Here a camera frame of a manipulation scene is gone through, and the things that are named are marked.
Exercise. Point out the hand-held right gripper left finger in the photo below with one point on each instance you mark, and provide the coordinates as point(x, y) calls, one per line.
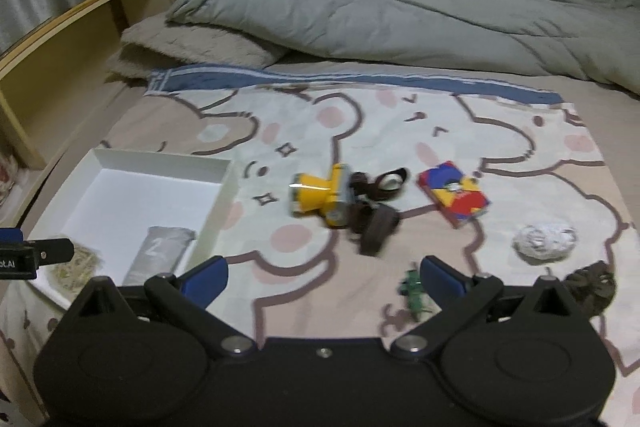
point(206, 279)

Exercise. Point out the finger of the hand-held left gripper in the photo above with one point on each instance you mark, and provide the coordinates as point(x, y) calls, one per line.
point(10, 235)
point(52, 251)

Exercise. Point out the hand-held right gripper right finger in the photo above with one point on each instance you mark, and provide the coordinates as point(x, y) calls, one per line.
point(440, 279)

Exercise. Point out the green toy figure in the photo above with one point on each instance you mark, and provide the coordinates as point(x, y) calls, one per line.
point(412, 294)

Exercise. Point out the colourful card box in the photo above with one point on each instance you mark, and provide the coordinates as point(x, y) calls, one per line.
point(455, 197)

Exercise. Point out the white cardboard box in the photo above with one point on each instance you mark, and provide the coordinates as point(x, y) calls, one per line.
point(140, 197)

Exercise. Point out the dark camouflage scrunchie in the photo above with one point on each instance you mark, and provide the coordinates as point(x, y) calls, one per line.
point(592, 287)

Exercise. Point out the straw paper filler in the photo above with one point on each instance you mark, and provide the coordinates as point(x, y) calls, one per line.
point(75, 274)

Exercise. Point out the printed bear blanket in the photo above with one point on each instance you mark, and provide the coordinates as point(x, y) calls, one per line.
point(350, 132)

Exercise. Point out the wooden headboard shelf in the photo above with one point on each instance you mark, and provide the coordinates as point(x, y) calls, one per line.
point(100, 37)

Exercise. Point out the beige fluffy pillow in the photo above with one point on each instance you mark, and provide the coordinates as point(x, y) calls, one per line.
point(200, 47)

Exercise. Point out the grey duvet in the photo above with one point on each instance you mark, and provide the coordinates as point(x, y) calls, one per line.
point(375, 7)

